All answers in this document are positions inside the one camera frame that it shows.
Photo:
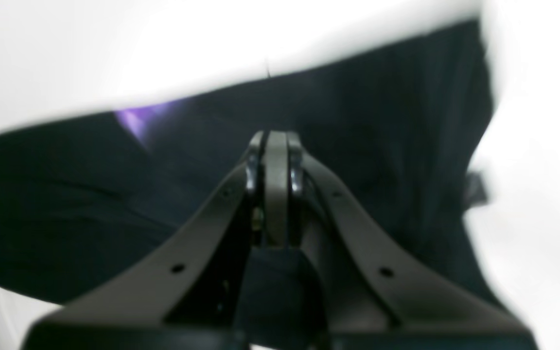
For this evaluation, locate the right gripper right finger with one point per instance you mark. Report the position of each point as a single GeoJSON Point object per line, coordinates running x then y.
{"type": "Point", "coordinates": [372, 289]}

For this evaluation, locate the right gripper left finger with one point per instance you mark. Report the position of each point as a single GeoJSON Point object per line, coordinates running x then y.
{"type": "Point", "coordinates": [188, 289]}

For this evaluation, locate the black T-shirt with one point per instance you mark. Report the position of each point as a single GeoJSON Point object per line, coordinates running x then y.
{"type": "Point", "coordinates": [83, 199]}

